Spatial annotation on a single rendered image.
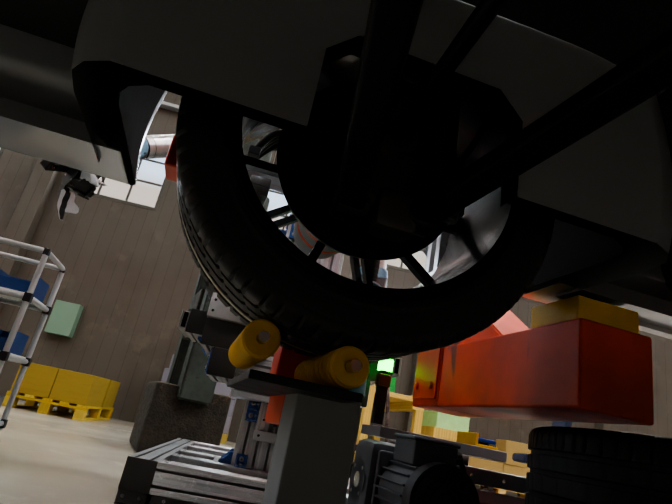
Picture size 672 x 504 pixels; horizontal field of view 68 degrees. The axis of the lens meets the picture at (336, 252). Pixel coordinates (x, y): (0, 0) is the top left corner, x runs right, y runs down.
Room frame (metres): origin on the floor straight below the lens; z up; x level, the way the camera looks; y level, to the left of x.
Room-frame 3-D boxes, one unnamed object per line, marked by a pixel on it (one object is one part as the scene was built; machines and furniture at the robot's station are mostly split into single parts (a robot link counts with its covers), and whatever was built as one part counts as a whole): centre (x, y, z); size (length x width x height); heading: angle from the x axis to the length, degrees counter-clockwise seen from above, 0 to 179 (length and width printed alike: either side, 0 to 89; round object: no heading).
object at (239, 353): (0.86, 0.11, 0.51); 0.29 x 0.06 x 0.06; 13
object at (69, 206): (1.33, 0.76, 0.85); 0.06 x 0.03 x 0.09; 146
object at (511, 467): (7.84, -2.92, 0.39); 1.38 x 1.05 x 0.79; 99
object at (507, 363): (1.13, -0.48, 0.69); 0.52 x 0.17 x 0.35; 13
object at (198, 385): (4.50, 1.01, 1.48); 0.96 x 0.79 x 2.96; 5
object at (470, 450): (1.68, -0.42, 0.44); 0.43 x 0.17 x 0.03; 103
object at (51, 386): (6.77, 2.95, 0.25); 1.34 x 0.92 x 0.51; 8
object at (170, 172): (0.91, 0.32, 0.85); 0.09 x 0.08 x 0.07; 103
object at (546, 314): (0.96, -0.51, 0.70); 0.14 x 0.14 x 0.05; 13
